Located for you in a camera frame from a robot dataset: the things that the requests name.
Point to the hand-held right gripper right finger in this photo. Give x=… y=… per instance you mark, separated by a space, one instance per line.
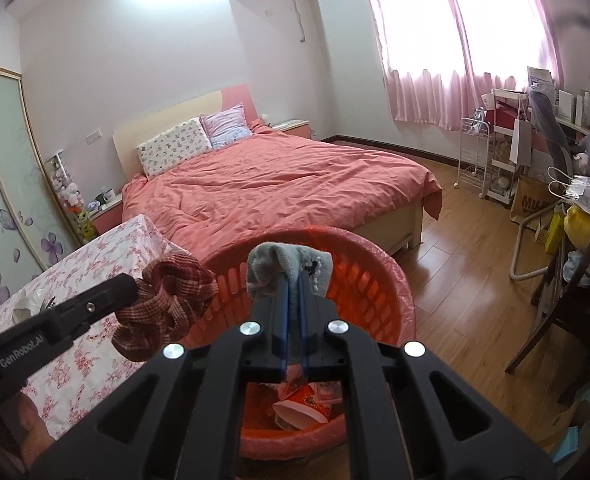
x=302 y=325

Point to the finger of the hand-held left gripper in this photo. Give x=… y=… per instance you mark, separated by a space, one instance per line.
x=105 y=300

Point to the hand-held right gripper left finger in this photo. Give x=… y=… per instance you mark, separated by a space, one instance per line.
x=281 y=325

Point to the plaid scrunchie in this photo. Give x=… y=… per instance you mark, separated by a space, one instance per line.
x=165 y=300

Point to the grey cloth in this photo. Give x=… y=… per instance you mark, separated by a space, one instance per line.
x=280 y=260

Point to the orange plastic basket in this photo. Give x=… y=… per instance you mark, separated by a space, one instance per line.
x=375 y=285

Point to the instant noodle bowl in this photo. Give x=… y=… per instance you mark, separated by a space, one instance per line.
x=300 y=410

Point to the person's left hand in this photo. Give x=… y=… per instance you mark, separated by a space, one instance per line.
x=30 y=425

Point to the pink floral tablecloth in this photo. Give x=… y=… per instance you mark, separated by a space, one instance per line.
x=75 y=280

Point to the yellow plush toy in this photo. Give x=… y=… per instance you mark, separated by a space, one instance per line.
x=86 y=227

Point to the pink bedside table with mugs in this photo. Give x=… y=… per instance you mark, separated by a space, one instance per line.
x=106 y=215

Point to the white mug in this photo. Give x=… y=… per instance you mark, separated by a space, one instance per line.
x=109 y=196

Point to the plush toy bouquet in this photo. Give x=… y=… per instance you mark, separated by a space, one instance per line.
x=65 y=180

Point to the bed with coral duvet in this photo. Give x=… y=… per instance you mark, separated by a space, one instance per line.
x=275 y=185

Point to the wardrobe with flower doors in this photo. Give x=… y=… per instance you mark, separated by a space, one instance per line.
x=5 y=185

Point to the white floral pillow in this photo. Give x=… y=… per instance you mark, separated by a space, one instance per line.
x=175 y=147

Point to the pink striped pillow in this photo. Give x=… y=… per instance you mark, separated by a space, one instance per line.
x=225 y=127

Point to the white storage trolley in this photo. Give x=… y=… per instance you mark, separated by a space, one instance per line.
x=505 y=180

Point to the brown paper bag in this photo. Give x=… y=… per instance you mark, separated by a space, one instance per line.
x=527 y=200

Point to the dark wooden chair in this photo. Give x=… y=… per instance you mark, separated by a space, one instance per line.
x=570 y=320

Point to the white paper bag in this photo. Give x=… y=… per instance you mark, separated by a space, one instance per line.
x=521 y=140

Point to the blue notebook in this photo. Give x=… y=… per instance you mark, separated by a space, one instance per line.
x=567 y=444

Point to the yellow cushion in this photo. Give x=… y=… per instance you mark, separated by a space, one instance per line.
x=585 y=235

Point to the pink curtain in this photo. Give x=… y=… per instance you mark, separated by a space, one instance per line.
x=450 y=60

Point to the air conditioner pipe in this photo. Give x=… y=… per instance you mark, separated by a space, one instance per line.
x=301 y=15

